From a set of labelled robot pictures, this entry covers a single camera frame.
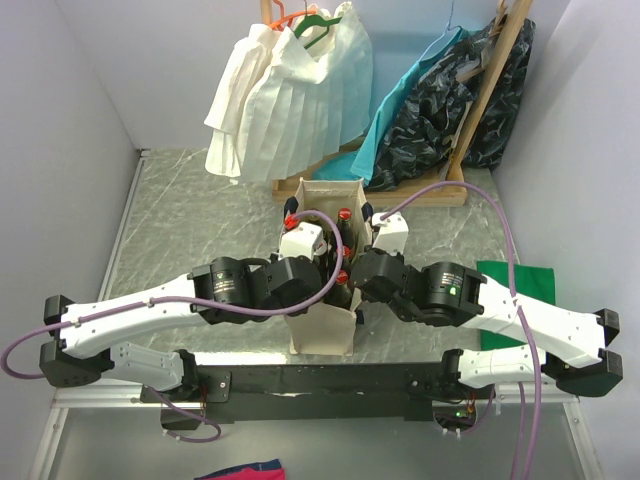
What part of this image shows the cola glass bottle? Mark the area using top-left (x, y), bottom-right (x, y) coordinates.
top-left (337, 207), bottom-right (357, 253)

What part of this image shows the cream canvas tote bag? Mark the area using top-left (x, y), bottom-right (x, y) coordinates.
top-left (284, 178), bottom-right (373, 356)

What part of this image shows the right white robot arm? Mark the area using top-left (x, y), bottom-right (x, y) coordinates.
top-left (351, 249), bottom-right (623, 398)

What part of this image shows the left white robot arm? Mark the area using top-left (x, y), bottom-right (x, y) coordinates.
top-left (39, 256), bottom-right (323, 402)

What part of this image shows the wooden clothes rack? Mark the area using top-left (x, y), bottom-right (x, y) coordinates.
top-left (272, 1), bottom-right (531, 207)

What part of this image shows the teal shirt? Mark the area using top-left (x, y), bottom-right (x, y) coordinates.
top-left (312, 27), bottom-right (472, 185)

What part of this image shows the black base beam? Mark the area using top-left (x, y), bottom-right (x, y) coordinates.
top-left (162, 360), bottom-right (491, 424)

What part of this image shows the dark patterned garment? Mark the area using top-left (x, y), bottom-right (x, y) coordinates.
top-left (368, 19), bottom-right (536, 191)

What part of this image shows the green cloth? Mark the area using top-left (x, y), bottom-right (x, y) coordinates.
top-left (476, 260), bottom-right (556, 351)

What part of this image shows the white pleated garment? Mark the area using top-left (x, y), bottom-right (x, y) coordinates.
top-left (204, 1), bottom-right (373, 182)

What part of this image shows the pink and blue cloth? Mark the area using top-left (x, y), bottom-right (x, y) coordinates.
top-left (196, 459), bottom-right (286, 480)

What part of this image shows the orange hanger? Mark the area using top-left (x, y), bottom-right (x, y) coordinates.
top-left (260, 0), bottom-right (317, 30)

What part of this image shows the green hanger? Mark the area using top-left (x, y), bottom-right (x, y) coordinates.
top-left (292, 10), bottom-right (343, 50)

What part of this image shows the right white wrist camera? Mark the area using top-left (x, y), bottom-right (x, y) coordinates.
top-left (372, 212), bottom-right (409, 255)

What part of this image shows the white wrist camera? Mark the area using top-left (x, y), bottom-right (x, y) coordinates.
top-left (372, 212), bottom-right (409, 255)
top-left (278, 214), bottom-right (327, 260)

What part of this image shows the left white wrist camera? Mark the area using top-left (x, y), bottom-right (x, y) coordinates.
top-left (278, 214), bottom-right (327, 260)

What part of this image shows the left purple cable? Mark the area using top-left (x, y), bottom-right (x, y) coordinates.
top-left (0, 209), bottom-right (344, 444)

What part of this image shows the blue wire hanger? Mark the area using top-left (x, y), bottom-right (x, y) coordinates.
top-left (418, 0), bottom-right (456, 62)

